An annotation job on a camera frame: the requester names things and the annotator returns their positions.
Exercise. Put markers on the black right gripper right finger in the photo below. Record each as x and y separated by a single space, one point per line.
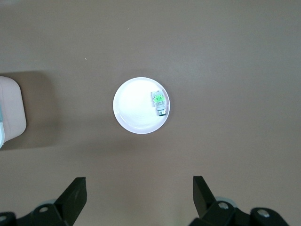
204 202

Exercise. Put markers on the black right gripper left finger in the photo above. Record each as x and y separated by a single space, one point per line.
68 202

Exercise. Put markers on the white lidded storage box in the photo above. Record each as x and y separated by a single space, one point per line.
11 110

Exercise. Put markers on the round pink plate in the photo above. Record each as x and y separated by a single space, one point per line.
134 106

